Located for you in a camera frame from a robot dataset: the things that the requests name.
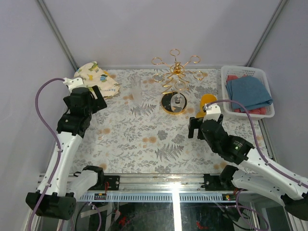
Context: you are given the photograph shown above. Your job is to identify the yellow plastic goblet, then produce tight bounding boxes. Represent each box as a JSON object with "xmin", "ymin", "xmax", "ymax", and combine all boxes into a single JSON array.
[{"xmin": 196, "ymin": 94, "xmax": 217, "ymax": 118}]

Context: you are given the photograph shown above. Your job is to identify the short clear wine glass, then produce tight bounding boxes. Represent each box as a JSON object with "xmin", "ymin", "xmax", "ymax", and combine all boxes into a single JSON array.
[{"xmin": 170, "ymin": 80, "xmax": 186, "ymax": 113}]

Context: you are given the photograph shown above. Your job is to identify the gold wine glass rack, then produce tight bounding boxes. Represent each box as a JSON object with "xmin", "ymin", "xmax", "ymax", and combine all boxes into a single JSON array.
[{"xmin": 151, "ymin": 49, "xmax": 207, "ymax": 115}]

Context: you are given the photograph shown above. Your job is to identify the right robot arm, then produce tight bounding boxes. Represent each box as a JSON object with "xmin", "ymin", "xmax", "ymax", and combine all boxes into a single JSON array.
[{"xmin": 188, "ymin": 117, "xmax": 308, "ymax": 220}]

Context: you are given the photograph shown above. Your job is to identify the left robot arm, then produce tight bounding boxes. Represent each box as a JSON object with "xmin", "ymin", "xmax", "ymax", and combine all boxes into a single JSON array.
[{"xmin": 26, "ymin": 86, "xmax": 107, "ymax": 220}]

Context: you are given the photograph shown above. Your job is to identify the tall clear flute glass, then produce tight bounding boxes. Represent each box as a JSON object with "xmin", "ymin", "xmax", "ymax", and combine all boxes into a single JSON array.
[{"xmin": 131, "ymin": 76, "xmax": 142, "ymax": 106}]

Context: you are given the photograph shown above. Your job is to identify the dinosaur print cloth bag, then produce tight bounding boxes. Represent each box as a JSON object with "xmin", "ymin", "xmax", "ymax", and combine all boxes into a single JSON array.
[{"xmin": 74, "ymin": 61, "xmax": 120, "ymax": 98}]

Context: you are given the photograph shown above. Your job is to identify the floral table mat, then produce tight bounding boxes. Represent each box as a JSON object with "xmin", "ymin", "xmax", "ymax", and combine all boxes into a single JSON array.
[{"xmin": 54, "ymin": 68, "xmax": 275, "ymax": 174}]

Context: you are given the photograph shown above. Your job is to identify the red cloth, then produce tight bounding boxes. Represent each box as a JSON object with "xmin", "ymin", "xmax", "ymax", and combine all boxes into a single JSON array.
[{"xmin": 226, "ymin": 74, "xmax": 268, "ymax": 116}]

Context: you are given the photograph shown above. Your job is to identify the blue folded cloth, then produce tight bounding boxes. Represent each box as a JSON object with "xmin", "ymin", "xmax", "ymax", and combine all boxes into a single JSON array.
[{"xmin": 225, "ymin": 76, "xmax": 274, "ymax": 113}]

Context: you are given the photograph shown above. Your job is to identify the white plastic basket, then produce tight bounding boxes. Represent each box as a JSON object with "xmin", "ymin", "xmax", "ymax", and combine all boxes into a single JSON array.
[{"xmin": 220, "ymin": 65, "xmax": 275, "ymax": 120}]

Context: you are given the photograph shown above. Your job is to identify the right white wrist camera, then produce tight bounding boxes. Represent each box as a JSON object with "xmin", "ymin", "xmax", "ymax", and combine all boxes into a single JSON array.
[{"xmin": 203, "ymin": 103, "xmax": 221, "ymax": 122}]

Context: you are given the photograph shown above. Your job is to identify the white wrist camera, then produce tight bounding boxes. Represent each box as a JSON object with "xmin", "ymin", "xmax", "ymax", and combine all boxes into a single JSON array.
[
  {"xmin": 63, "ymin": 77, "xmax": 86, "ymax": 93},
  {"xmin": 203, "ymin": 103, "xmax": 221, "ymax": 122}
]

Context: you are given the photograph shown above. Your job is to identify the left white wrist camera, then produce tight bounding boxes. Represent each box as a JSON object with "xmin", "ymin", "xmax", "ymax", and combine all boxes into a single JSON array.
[{"xmin": 63, "ymin": 77, "xmax": 86, "ymax": 93}]

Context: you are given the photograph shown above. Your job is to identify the aluminium front rail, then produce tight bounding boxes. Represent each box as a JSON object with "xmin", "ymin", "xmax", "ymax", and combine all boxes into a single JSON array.
[{"xmin": 77, "ymin": 174, "xmax": 238, "ymax": 203}]

